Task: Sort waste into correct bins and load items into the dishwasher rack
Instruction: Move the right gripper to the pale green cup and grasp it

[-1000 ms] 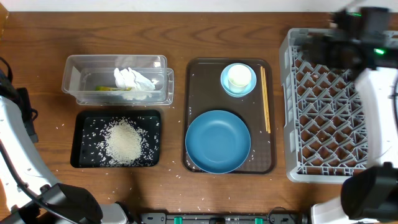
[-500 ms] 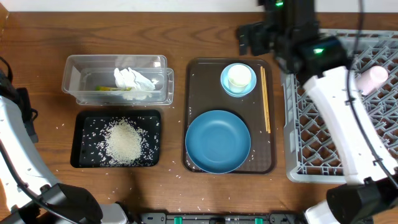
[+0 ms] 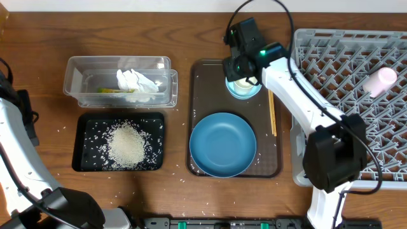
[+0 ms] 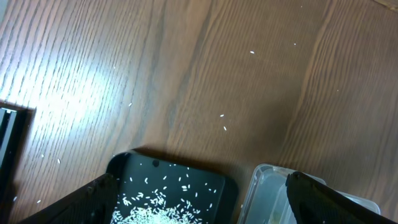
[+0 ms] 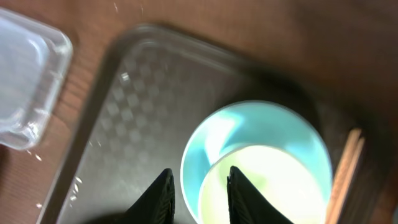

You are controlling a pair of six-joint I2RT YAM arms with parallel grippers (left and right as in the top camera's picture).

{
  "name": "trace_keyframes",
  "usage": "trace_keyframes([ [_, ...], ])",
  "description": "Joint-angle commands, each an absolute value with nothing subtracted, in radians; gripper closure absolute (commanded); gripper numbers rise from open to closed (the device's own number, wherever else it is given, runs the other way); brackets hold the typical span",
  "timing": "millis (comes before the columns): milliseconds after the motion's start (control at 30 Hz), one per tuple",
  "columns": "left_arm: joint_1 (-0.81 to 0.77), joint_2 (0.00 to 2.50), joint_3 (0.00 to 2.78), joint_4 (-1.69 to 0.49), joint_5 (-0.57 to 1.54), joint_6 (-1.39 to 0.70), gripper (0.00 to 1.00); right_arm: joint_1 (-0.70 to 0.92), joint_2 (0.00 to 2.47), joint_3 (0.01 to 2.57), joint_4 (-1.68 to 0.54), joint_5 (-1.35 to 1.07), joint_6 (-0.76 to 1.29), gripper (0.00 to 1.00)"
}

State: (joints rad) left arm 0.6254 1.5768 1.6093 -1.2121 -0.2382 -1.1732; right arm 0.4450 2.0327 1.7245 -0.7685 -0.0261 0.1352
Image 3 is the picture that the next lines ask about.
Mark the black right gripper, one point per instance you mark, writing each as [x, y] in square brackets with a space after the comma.
[232, 75]

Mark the cream white cup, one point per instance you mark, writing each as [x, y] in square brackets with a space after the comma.
[242, 87]

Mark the dark blue plate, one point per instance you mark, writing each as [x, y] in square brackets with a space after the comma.
[223, 145]

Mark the white tissue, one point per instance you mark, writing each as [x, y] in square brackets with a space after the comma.
[133, 81]

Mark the pink cup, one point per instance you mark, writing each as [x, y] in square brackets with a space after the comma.
[380, 81]

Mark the pile of white rice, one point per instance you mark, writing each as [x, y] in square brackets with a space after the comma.
[128, 147]

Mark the yellow green snack wrapper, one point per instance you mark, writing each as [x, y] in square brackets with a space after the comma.
[115, 91]

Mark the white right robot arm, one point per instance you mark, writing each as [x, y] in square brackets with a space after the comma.
[335, 152]

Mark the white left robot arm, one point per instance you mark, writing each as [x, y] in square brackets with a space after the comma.
[34, 198]

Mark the grey dishwasher rack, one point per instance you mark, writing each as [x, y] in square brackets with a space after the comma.
[337, 63]

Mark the clear plastic waste bin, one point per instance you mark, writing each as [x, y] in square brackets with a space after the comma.
[85, 74]

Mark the black waste tray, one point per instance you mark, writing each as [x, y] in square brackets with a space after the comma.
[91, 126]

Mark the light blue small bowl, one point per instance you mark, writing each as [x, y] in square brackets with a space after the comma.
[229, 86]

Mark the wooden chopstick left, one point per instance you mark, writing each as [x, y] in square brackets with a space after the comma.
[269, 109]

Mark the wooden chopstick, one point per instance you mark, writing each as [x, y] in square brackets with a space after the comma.
[272, 113]
[269, 109]

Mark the wooden chopstick right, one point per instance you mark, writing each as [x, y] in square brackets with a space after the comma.
[272, 113]

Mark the dark brown serving tray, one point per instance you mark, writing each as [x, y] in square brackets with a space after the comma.
[209, 95]

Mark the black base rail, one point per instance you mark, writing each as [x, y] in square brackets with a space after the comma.
[200, 223]

